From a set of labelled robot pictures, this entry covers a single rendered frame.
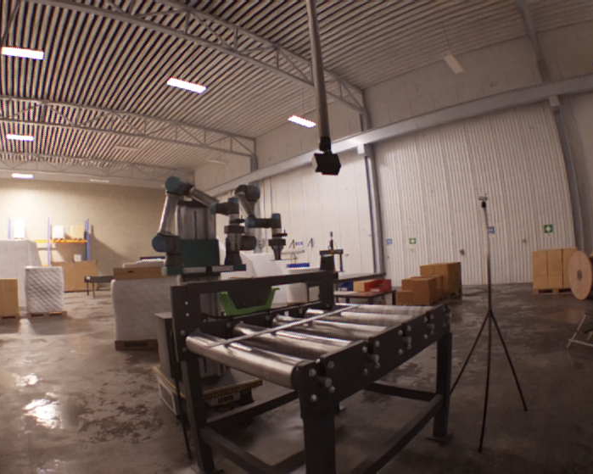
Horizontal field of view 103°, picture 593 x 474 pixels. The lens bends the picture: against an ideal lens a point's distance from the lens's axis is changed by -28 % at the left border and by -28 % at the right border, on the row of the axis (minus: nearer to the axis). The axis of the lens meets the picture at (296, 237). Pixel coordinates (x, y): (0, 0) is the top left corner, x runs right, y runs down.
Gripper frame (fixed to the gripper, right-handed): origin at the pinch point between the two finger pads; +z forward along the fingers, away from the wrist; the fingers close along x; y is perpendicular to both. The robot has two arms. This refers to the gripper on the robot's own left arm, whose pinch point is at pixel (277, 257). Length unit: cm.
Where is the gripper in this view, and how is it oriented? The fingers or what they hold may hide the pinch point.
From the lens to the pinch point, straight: 232.5
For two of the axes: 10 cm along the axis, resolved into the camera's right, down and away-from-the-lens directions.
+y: -7.1, 0.9, 7.0
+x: -7.1, -0.1, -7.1
